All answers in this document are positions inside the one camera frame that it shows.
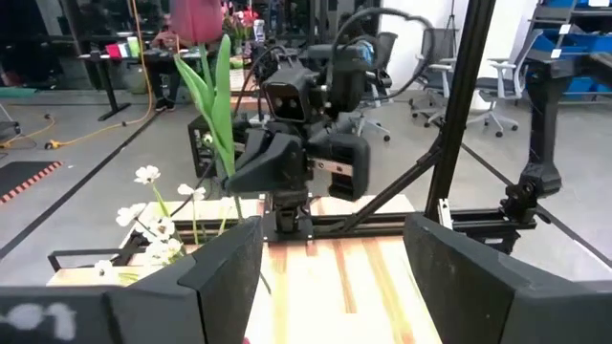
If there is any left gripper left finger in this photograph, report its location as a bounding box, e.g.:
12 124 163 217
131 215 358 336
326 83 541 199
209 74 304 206
0 215 265 344

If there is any grey office chair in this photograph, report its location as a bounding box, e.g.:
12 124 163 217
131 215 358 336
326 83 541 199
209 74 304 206
409 26 472 128

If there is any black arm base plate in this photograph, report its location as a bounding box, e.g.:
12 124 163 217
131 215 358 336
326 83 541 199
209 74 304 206
261 212 316 244

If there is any black aluminium table frame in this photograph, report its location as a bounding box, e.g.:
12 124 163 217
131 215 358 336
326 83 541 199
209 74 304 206
121 0 539 254

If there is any white frame office chair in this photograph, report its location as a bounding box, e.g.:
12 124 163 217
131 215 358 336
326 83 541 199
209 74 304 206
466 28 546 140

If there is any black computer case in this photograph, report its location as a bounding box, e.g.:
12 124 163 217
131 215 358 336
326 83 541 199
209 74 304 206
187 114 226 181

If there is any pink flower bouquet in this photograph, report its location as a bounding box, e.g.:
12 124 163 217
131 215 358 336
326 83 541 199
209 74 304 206
222 3 262 44

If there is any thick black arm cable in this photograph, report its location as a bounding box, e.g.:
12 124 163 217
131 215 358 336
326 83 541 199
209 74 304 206
329 7 437 104

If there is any blue bin rack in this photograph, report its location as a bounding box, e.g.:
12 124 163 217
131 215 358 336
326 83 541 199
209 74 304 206
525 0 612 106

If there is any orange extension cable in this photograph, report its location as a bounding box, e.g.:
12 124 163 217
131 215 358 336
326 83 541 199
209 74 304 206
0 0 162 151

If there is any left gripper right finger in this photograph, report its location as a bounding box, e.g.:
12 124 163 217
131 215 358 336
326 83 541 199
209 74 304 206
404 212 612 344

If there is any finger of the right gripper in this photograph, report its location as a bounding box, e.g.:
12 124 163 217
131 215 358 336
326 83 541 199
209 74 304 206
224 132 308 195
330 135 372 202

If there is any person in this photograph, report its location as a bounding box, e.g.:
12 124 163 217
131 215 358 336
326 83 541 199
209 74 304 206
142 12 192 114

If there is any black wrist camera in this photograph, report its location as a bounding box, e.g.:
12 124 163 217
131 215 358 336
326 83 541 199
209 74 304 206
261 66 319 124

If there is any white blossom spray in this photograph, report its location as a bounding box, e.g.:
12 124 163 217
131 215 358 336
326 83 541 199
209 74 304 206
93 164 230 286

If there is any black mat striped edge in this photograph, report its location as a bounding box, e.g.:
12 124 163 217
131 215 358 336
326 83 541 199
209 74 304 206
0 161 64 206

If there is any black standing desk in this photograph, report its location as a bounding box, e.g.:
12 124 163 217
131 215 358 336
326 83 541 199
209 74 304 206
78 47 207 123

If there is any black office chair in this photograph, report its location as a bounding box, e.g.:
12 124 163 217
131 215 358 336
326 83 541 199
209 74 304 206
351 31 401 143

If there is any pink artificial tulip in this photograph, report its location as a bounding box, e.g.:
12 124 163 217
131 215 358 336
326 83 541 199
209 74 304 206
169 0 245 224

